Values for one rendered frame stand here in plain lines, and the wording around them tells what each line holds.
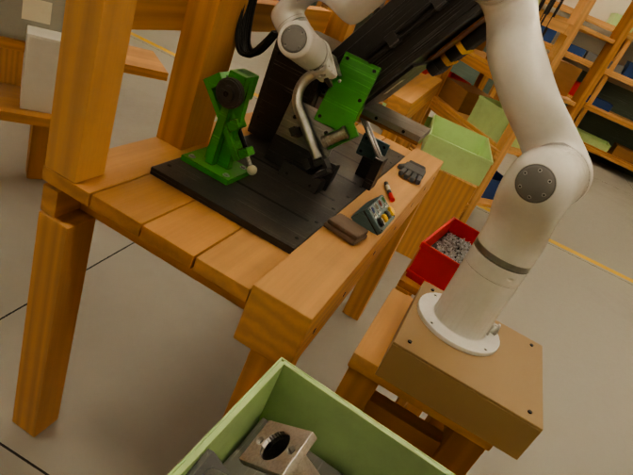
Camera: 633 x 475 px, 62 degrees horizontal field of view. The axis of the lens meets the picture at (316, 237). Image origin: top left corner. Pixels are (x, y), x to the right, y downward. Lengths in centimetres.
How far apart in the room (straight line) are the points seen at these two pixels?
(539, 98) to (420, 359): 52
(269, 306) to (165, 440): 93
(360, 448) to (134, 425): 118
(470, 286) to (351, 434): 41
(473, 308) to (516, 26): 53
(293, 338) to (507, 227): 46
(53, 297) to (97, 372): 63
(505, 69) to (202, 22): 77
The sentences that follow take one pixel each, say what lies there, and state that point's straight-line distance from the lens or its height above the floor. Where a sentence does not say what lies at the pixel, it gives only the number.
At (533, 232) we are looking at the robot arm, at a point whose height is 122.
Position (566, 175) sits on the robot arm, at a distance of 96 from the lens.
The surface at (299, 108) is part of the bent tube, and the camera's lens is 156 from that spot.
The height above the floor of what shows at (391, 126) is 112.
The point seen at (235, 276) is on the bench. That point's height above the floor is 88.
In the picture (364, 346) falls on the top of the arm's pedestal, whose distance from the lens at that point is 112.
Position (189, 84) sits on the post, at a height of 107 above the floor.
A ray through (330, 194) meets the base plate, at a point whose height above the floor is 90.
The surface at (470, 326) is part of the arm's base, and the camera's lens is 112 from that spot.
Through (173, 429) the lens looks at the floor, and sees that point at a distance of 193.
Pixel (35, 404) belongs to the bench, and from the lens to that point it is 177.
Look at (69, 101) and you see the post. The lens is 123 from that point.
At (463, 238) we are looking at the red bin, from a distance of 176.
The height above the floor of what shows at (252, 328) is 80.
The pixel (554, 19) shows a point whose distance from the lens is 413.
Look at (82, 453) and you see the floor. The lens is 184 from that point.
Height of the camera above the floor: 151
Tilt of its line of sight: 28 degrees down
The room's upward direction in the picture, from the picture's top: 23 degrees clockwise
